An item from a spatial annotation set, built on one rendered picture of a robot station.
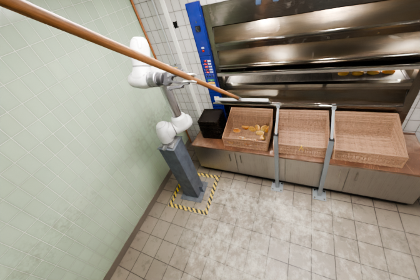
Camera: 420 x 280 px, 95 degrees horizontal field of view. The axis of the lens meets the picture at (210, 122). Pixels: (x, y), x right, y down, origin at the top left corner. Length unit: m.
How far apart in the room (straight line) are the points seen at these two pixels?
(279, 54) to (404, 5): 0.93
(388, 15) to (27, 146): 2.90
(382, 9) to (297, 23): 0.60
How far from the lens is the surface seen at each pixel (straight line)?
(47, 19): 0.60
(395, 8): 2.20
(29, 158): 1.99
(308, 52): 2.20
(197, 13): 2.27
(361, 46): 2.24
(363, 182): 2.61
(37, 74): 1.98
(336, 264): 2.53
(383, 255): 2.69
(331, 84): 2.38
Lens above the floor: 2.39
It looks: 38 degrees down
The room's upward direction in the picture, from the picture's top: 17 degrees counter-clockwise
